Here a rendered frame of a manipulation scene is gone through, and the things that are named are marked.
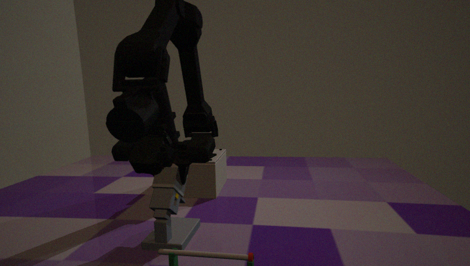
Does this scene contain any grey pin with red cap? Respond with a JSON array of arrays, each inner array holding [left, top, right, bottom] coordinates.
[[157, 249, 253, 262]]

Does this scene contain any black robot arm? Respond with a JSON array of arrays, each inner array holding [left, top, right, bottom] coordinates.
[[106, 0, 218, 175]]

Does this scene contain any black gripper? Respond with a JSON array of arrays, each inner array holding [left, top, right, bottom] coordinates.
[[111, 112, 216, 185]]

